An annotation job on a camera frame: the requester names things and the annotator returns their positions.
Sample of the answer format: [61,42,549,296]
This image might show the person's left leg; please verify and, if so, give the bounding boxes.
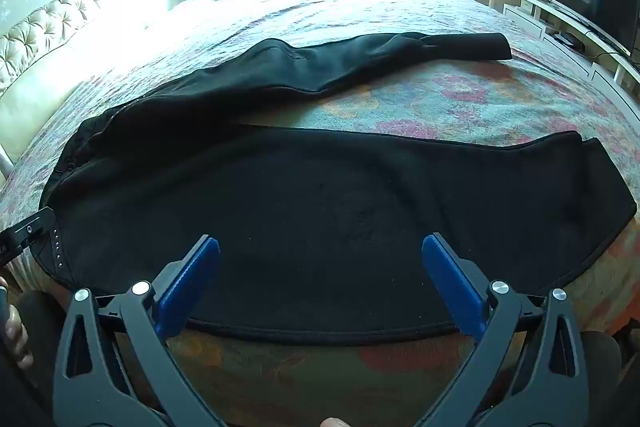
[15,291,68,413]

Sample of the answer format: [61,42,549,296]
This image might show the person's right leg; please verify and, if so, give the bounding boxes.
[582,331,625,427]

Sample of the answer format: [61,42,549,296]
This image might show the bed with floral bedspread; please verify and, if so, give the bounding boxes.
[0,0,640,427]

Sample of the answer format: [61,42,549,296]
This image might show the white television stand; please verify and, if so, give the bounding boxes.
[502,0,640,108]

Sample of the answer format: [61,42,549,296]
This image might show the black pants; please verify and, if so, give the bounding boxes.
[37,32,638,348]

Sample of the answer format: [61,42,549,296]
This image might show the person's left hand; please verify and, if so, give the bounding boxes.
[0,277,34,371]

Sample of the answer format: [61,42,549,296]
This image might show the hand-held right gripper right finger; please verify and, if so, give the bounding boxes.
[415,233,588,427]

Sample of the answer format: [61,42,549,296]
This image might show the person's leg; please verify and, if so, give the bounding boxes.
[582,331,625,427]
[15,291,68,413]

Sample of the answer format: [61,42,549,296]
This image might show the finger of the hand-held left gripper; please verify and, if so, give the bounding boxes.
[0,207,56,265]

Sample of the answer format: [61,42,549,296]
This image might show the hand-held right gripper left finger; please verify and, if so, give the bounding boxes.
[52,234,236,427]

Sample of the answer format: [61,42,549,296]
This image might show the cream tufted headboard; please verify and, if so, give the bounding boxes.
[0,0,123,162]

